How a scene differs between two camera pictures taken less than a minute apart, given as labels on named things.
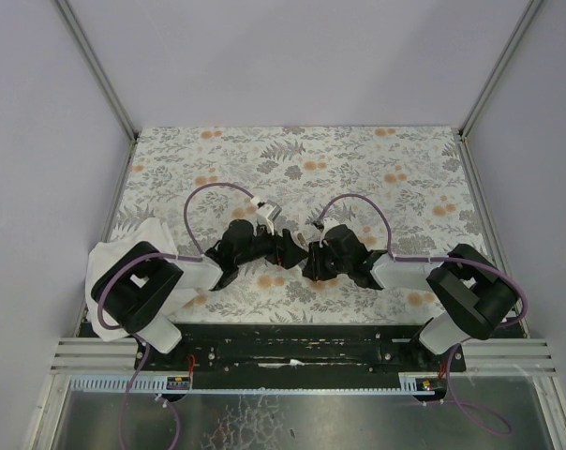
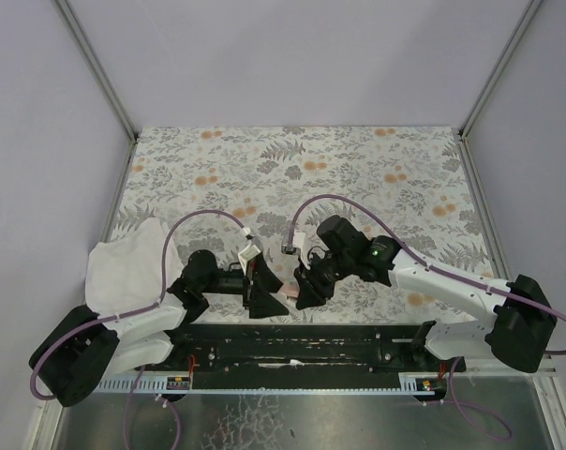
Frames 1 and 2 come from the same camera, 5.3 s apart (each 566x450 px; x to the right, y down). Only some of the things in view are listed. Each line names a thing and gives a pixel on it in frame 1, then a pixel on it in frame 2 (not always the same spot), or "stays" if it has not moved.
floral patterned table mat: (409, 192) stays
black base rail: (299, 355) stays
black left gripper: (279, 248) to (251, 288)
